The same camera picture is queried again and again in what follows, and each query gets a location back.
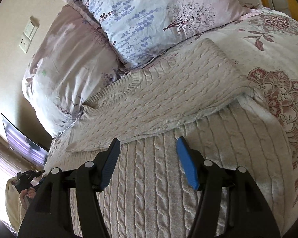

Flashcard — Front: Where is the wall mounted television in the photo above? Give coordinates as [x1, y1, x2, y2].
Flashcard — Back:
[1, 113, 49, 168]

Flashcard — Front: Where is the person's left hand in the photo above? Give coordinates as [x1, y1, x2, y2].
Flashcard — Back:
[19, 187, 36, 208]

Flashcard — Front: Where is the beige cable knit sweater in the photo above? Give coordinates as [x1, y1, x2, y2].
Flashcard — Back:
[43, 38, 296, 238]

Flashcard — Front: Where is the white wall switch panel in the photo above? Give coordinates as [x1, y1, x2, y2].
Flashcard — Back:
[18, 16, 39, 54]

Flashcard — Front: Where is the floral bed quilt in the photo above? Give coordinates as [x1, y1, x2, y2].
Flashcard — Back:
[43, 6, 298, 211]

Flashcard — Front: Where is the window with curtain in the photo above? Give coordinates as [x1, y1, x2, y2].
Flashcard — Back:
[0, 128, 47, 223]

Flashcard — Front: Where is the right lavender print pillow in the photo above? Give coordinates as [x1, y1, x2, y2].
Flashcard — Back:
[64, 0, 259, 69]

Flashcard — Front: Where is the left pink floral pillow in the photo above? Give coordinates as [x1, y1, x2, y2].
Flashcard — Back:
[22, 5, 123, 138]

